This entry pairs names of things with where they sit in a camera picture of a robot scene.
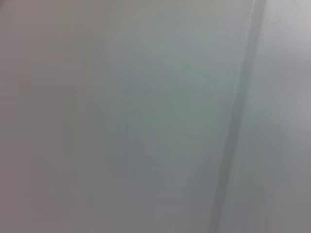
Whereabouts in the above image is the dark vertical wall strip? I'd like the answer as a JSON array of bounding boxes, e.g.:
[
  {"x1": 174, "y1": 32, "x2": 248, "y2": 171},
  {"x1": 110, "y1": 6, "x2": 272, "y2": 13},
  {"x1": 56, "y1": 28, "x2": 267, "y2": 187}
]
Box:
[{"x1": 207, "y1": 0, "x2": 267, "y2": 233}]

